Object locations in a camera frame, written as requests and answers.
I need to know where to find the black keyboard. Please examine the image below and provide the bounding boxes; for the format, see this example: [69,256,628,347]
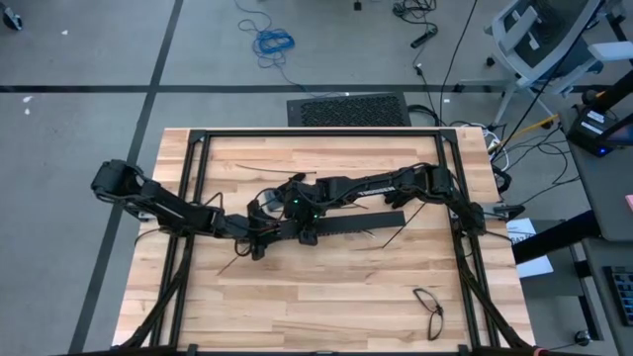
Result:
[602,265,633,327]

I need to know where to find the black caster wheel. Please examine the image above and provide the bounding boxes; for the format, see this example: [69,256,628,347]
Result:
[0,7,24,31]

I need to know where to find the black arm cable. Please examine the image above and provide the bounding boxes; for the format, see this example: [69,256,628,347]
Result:
[200,191,254,258]
[250,186,286,223]

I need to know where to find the black tangled floor cable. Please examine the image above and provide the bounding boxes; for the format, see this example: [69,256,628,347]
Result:
[393,0,439,26]

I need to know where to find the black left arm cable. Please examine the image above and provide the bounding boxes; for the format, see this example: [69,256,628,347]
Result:
[200,191,254,258]

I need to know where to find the black hanging cable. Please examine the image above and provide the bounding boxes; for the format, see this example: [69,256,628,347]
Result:
[499,0,609,148]
[438,0,480,125]

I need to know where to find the black duct cover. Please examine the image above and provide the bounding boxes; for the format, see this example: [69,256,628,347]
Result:
[314,210,407,236]

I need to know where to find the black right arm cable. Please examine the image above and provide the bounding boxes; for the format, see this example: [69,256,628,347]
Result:
[250,186,286,223]

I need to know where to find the black stand pole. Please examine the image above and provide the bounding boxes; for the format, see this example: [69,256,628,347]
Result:
[581,68,633,115]

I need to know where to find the grey office chair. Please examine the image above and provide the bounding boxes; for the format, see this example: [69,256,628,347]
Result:
[457,0,633,128]

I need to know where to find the brown zip tie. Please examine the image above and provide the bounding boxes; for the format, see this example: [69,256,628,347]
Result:
[381,201,427,250]

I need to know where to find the yellow hanging cable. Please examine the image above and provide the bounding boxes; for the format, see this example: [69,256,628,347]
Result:
[501,114,560,147]

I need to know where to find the grey side desk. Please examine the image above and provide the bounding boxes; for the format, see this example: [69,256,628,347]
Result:
[511,106,633,356]

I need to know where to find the black power strip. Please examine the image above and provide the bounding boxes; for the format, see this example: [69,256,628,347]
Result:
[409,27,439,49]

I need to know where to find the blue coiled floor cable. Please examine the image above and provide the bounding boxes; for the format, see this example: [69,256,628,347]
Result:
[234,0,317,98]

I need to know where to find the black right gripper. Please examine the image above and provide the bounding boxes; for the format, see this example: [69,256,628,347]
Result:
[275,180,338,234]

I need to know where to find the black eyeglasses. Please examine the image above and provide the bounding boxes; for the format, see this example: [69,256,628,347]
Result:
[412,288,445,342]

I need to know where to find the black device with blue light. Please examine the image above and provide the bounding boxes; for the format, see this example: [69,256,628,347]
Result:
[566,106,633,157]

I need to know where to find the white paper sheet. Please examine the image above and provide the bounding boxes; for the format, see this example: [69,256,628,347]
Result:
[506,217,554,279]

